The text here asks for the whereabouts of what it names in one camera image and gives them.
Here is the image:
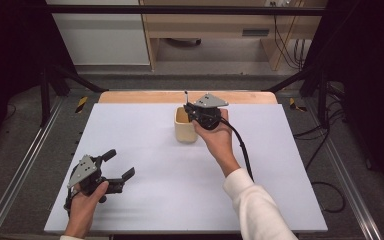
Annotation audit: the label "person's right hand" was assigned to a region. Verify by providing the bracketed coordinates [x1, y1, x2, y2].
[191, 107, 242, 169]

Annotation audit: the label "black horizontal frame bar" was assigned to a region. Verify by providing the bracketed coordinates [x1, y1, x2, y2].
[45, 4, 328, 17]

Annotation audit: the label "grey desk label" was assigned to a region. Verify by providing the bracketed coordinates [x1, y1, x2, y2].
[241, 28, 271, 38]

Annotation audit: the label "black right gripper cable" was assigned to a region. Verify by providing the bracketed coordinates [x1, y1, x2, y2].
[218, 117, 347, 215]

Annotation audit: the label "black hanging cables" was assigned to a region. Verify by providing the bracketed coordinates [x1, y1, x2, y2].
[272, 14, 307, 71]

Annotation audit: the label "white cabinet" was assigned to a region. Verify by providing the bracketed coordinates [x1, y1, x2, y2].
[45, 0, 151, 67]

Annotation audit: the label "square wooden cup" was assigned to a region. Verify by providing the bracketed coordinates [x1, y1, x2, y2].
[174, 106, 200, 145]

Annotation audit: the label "black floor cables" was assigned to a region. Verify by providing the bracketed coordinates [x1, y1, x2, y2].
[292, 82, 348, 172]

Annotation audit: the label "white power strip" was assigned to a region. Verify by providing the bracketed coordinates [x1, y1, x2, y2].
[267, 0, 302, 9]

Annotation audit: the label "aluminium floor rail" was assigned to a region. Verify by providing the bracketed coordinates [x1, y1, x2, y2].
[0, 95, 66, 240]
[304, 99, 384, 240]

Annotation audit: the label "yellow black tape marker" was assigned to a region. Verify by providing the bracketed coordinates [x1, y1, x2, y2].
[288, 97, 309, 113]
[74, 95, 89, 115]

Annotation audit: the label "wooden desk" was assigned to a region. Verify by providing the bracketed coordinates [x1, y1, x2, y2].
[138, 0, 330, 72]

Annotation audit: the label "person's left hand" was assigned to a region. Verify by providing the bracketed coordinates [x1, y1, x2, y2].
[64, 180, 110, 236]

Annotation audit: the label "black curtain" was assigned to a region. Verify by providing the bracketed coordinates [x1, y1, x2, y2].
[303, 0, 384, 195]
[0, 0, 78, 162]

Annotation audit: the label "black metal stand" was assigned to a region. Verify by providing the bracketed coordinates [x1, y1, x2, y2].
[262, 64, 332, 130]
[39, 62, 110, 128]

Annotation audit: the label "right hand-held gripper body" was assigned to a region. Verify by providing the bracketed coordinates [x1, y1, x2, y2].
[188, 93, 230, 131]

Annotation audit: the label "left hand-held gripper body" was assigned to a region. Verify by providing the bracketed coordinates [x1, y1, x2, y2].
[65, 153, 125, 205]

